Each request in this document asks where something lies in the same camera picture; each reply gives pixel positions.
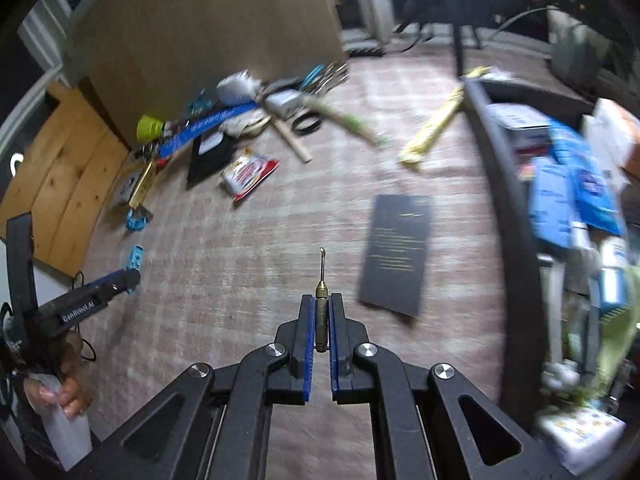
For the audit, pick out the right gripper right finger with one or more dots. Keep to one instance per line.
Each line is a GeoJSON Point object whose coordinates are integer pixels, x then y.
{"type": "Point", "coordinates": [349, 383]}

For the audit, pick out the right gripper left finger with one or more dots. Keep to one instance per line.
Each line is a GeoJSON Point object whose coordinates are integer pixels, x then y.
{"type": "Point", "coordinates": [292, 383]}

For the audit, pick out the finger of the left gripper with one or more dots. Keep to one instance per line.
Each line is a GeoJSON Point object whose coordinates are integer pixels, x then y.
{"type": "Point", "coordinates": [117, 279]}

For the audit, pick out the brass tool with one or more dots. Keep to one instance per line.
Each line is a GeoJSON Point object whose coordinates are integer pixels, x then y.
{"type": "Point", "coordinates": [322, 307]}

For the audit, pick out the person's hand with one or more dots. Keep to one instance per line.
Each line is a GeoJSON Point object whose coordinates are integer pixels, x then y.
{"type": "Point", "coordinates": [74, 395]}

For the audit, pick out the black card with gold text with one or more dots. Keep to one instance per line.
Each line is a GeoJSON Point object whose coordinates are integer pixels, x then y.
{"type": "Point", "coordinates": [394, 265]}

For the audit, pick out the wooden board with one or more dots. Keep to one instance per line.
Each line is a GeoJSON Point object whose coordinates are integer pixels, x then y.
{"type": "Point", "coordinates": [67, 174]}

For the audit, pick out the yellow green cup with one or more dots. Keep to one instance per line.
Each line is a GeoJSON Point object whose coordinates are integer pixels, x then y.
{"type": "Point", "coordinates": [149, 129]}

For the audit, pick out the black notebook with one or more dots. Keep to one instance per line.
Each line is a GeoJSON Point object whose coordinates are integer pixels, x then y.
{"type": "Point", "coordinates": [212, 151]}

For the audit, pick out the red white snack packet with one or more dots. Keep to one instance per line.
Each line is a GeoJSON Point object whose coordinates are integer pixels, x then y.
{"type": "Point", "coordinates": [246, 172]}

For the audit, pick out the blue long box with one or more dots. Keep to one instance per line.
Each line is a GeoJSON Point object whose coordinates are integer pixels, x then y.
{"type": "Point", "coordinates": [197, 127]}

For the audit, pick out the wooden stick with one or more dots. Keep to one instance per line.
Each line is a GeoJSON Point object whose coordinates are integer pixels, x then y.
{"type": "Point", "coordinates": [292, 140]}

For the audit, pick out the white plastic bag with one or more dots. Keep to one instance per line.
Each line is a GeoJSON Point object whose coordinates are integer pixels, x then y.
{"type": "Point", "coordinates": [239, 88]}

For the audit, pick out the white tissue pack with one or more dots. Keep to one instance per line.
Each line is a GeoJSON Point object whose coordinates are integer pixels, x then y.
{"type": "Point", "coordinates": [579, 437]}

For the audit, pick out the yellow long packet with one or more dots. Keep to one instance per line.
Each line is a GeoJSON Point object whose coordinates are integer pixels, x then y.
{"type": "Point", "coordinates": [421, 143]}

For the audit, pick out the black storage bin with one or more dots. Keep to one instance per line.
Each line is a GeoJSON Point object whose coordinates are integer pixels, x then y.
{"type": "Point", "coordinates": [526, 324]}

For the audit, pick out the tan cabinet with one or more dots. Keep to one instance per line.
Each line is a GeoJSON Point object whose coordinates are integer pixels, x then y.
{"type": "Point", "coordinates": [154, 56]}

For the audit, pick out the blue packet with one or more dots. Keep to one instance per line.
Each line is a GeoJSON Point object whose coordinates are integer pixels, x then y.
{"type": "Point", "coordinates": [594, 201]}

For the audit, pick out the green handled brush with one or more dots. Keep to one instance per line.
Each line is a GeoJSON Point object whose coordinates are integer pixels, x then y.
{"type": "Point", "coordinates": [351, 123]}

